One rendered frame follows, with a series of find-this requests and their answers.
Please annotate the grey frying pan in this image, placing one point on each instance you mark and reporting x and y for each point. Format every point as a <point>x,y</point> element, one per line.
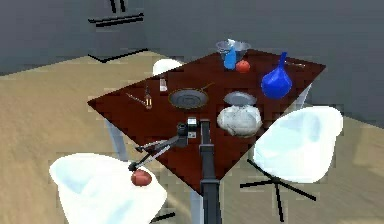
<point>188,99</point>

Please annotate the brown pepper mill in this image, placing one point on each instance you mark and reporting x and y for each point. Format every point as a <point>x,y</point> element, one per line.
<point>148,99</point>

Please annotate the dark blue vase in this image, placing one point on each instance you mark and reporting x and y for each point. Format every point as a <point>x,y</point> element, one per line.
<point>276,83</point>

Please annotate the red tomato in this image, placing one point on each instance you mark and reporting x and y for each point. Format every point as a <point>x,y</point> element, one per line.
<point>243,66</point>

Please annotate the white bread loaf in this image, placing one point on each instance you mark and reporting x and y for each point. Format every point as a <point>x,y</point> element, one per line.
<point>239,120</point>

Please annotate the red apple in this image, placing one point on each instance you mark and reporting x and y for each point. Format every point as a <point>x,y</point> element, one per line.
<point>141,178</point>

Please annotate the dark red wooden table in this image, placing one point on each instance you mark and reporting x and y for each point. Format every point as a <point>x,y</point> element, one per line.
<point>186,156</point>

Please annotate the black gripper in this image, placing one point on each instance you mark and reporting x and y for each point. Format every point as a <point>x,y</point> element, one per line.
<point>182,134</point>

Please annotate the grey plate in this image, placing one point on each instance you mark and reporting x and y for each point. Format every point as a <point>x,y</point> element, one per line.
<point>240,98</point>

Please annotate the light blue bottle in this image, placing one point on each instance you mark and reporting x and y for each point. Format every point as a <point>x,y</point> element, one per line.
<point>230,60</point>

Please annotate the white shell chair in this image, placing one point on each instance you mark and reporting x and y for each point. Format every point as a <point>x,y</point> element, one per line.
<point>165,65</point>
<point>296,146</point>
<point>100,190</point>

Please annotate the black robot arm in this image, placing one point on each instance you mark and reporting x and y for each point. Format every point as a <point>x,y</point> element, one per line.
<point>208,166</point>

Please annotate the white salt shaker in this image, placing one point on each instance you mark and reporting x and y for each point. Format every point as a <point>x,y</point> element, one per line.
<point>163,84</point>

